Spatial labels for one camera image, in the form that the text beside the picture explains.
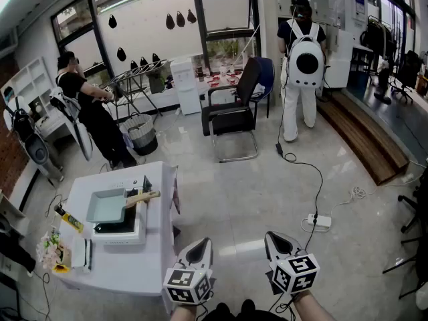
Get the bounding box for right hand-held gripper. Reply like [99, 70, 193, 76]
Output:
[265, 231, 321, 296]

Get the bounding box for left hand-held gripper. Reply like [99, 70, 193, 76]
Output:
[163, 237, 214, 304]

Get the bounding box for white portable gas stove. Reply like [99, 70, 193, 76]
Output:
[90, 175, 154, 246]

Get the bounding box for rectangular pan with wooden handle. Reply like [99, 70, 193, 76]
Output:
[85, 187, 162, 224]

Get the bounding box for person's right forearm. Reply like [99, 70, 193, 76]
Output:
[293, 290, 337, 321]

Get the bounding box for person's left forearm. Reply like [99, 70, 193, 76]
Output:
[169, 303, 199, 321]

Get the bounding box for white power strip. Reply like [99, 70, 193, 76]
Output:
[306, 213, 332, 227]

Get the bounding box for person's legs and shoes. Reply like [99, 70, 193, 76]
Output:
[202, 298, 295, 321]

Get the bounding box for white tablecloth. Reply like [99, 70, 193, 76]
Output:
[57, 160, 181, 297]

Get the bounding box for white green-edged plate stack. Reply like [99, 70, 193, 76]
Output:
[70, 237, 94, 274]

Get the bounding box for olive oil bottle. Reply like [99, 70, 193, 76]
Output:
[53, 204, 85, 234]

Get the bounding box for grey laundry basket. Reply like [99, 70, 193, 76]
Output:
[119, 112, 159, 156]

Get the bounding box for wooden step platform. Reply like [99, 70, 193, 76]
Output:
[316, 91, 411, 186]

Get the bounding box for black chrome-framed chair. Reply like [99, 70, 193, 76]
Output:
[201, 57, 263, 163]

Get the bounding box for black swivel chair base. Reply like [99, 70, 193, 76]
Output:
[382, 165, 428, 300]

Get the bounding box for pink flower bouquet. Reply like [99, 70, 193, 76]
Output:
[35, 229, 74, 274]

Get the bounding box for white water dispenser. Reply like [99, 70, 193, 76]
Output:
[169, 58, 202, 116]

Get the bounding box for blue chair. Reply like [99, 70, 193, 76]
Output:
[233, 56, 276, 119]

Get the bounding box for metal drying rack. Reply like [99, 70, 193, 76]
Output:
[100, 60, 168, 126]

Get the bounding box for white cabinet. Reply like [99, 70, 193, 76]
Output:
[326, 25, 355, 89]

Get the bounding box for black office chair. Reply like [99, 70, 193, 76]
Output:
[397, 49, 427, 105]

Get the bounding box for row of black window decals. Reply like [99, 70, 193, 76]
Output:
[107, 8, 198, 72]

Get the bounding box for white cubby shelf unit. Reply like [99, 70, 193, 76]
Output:
[1, 57, 68, 140]

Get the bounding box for grey locker cabinet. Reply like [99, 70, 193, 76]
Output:
[273, 0, 346, 29]

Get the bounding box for black-framed window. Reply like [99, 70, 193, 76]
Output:
[49, 0, 263, 90]

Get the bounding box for white cable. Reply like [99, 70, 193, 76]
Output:
[300, 185, 370, 234]

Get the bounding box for black power adapter cable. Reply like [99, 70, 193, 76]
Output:
[275, 141, 325, 245]

